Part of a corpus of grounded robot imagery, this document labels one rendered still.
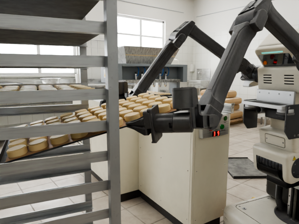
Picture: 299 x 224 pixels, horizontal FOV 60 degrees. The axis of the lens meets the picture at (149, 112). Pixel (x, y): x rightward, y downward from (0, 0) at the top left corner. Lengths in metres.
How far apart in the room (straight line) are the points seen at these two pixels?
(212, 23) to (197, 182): 5.61
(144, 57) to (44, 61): 1.61
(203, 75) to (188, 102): 6.32
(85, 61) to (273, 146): 1.09
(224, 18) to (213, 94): 6.06
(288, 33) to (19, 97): 0.90
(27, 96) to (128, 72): 1.56
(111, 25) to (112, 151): 0.34
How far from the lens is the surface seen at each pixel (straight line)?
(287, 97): 1.38
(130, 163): 2.25
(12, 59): 0.71
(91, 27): 0.74
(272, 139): 1.49
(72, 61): 0.72
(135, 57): 2.22
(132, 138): 2.20
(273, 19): 1.03
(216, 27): 6.90
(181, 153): 1.75
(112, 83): 0.71
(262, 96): 1.47
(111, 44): 0.71
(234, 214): 1.76
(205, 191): 1.85
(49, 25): 0.72
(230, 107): 1.80
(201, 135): 1.65
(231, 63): 0.84
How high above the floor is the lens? 1.11
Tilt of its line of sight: 9 degrees down
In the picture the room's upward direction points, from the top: straight up
